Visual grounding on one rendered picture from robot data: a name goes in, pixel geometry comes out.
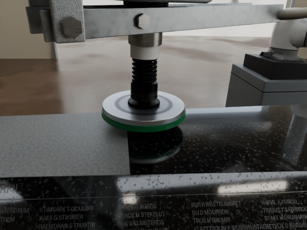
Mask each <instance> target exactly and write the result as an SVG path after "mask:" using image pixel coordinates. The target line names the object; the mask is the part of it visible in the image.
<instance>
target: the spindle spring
mask: <svg viewBox="0 0 307 230"><path fill-rule="evenodd" d="M132 60H133V62H132V65H133V66H132V69H133V70H132V73H133V75H132V77H133V79H132V81H133V82H134V83H136V84H151V83H154V82H155V81H156V80H157V77H156V76H157V73H156V72H157V63H158V61H157V59H154V60H140V59H134V58H132ZM149 62H152V63H149ZM138 67H150V68H138ZM138 71H141V72H138ZM145 71H149V72H145ZM150 71H151V72H150ZM149 75H150V76H149ZM139 76H147V77H139ZM149 79H150V80H149ZM139 80H147V81H139Z"/></svg>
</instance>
